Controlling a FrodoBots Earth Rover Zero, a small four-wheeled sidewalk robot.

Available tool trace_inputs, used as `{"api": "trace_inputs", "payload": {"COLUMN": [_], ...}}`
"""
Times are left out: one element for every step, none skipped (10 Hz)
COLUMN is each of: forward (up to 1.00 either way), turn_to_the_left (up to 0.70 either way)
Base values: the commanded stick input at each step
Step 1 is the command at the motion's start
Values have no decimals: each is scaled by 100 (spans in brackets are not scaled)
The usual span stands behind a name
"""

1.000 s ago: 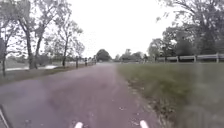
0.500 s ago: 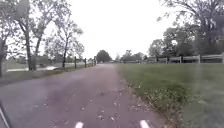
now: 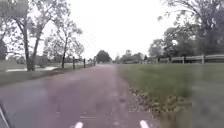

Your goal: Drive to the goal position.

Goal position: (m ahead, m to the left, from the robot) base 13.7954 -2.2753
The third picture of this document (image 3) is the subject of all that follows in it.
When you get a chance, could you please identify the distant round tree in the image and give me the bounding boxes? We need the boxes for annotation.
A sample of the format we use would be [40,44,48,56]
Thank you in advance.
[95,49,112,64]

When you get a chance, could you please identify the distant trees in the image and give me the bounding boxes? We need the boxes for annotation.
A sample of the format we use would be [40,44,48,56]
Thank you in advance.
[114,49,149,65]

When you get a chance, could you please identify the row of dark posts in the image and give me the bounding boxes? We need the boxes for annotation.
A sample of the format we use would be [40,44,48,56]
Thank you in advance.
[71,56,98,71]

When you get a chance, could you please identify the reddish grey asphalt path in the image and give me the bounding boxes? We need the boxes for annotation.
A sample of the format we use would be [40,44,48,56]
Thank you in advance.
[0,63,160,128]

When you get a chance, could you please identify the slender tree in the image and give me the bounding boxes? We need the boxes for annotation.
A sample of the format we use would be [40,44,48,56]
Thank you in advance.
[43,18,86,70]

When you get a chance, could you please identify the grass field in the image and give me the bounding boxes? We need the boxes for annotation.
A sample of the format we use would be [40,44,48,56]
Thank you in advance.
[115,61,224,128]

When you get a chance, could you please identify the robot's own part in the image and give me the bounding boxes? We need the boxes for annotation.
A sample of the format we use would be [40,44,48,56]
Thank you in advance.
[139,119,150,128]
[73,121,84,128]

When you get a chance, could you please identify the large forked tree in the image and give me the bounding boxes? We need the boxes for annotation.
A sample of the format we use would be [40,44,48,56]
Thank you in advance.
[0,0,72,72]

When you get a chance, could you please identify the group of tall trees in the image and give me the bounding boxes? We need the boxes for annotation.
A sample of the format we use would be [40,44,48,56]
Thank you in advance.
[148,0,224,58]

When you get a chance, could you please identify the grass verge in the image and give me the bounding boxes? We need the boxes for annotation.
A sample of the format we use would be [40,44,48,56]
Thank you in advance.
[0,59,96,88]

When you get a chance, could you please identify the wooden rail fence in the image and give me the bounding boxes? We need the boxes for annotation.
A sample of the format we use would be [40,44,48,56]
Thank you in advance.
[139,53,224,65]

